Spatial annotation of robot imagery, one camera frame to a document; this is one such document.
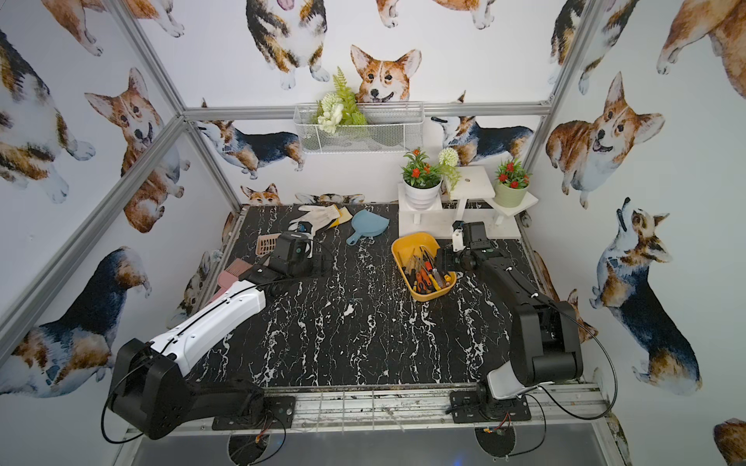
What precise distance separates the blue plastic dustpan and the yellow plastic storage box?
0.30 ft

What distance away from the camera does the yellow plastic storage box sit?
37.1 inches

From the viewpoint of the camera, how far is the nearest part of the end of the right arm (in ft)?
2.29

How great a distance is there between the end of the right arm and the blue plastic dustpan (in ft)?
1.23

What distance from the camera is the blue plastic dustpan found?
112 centimetres

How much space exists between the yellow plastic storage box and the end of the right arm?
11 cm
